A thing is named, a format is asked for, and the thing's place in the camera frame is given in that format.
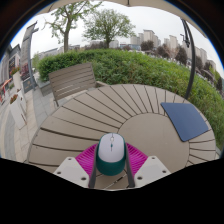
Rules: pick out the slatted wooden chair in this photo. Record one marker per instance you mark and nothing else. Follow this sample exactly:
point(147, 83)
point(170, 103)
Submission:
point(71, 80)

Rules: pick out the round-crowned leafy tree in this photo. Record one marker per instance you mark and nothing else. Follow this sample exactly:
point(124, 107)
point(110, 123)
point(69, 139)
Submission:
point(108, 26)

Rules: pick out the beige umbrella canopy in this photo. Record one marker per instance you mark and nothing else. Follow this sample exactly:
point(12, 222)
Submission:
point(150, 3)

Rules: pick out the blue rectangular mouse pad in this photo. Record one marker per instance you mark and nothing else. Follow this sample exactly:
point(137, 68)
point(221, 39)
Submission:
point(186, 120)

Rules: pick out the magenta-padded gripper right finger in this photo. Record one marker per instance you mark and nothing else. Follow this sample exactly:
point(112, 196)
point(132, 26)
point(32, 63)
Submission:
point(151, 170)

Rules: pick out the distant apartment buildings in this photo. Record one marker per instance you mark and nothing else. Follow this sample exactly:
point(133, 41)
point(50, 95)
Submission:
point(148, 35)

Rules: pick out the black curved umbrella pole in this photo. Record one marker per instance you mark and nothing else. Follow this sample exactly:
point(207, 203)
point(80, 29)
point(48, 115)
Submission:
point(192, 63)

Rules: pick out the white and teal computer mouse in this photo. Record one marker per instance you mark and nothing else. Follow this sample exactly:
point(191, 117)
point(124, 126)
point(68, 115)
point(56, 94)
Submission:
point(111, 151)

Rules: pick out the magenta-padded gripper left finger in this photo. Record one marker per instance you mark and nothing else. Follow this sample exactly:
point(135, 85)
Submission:
point(71, 171)

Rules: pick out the white flower planter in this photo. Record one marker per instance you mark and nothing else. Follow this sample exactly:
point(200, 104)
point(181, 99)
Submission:
point(17, 111)

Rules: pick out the grey sign pillar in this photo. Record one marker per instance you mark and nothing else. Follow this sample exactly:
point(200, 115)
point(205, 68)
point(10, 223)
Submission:
point(26, 53)

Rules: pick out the thin sparse tree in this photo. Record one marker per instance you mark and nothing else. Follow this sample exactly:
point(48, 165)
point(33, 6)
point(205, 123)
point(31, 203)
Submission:
point(66, 40)

